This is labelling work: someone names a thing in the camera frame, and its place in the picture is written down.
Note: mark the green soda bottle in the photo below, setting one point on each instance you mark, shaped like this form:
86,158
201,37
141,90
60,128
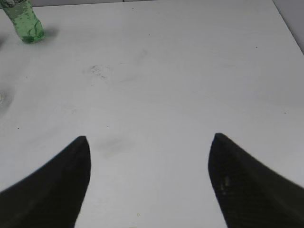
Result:
27,26

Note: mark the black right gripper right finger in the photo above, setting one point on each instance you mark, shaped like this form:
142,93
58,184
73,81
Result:
250,194

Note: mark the transparent plastic cup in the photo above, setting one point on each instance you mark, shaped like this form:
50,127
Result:
4,99

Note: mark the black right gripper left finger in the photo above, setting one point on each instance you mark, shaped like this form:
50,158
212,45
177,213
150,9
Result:
52,196

